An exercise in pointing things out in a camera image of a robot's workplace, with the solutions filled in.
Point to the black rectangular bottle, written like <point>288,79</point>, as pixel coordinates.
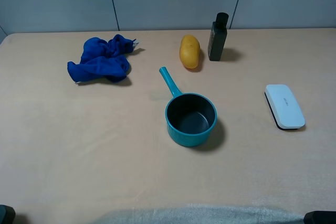
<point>217,37</point>

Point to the black robot base left corner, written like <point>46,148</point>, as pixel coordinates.
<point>7,214</point>

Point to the black robot base right corner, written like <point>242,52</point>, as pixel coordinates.
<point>320,217</point>

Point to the teal saucepan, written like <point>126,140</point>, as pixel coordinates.
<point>190,117</point>

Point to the yellow potato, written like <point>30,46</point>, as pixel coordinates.
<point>189,52</point>

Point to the blue crumpled cloth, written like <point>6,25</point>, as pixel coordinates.
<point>103,59</point>

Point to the white board eraser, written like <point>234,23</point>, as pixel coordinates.
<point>284,107</point>

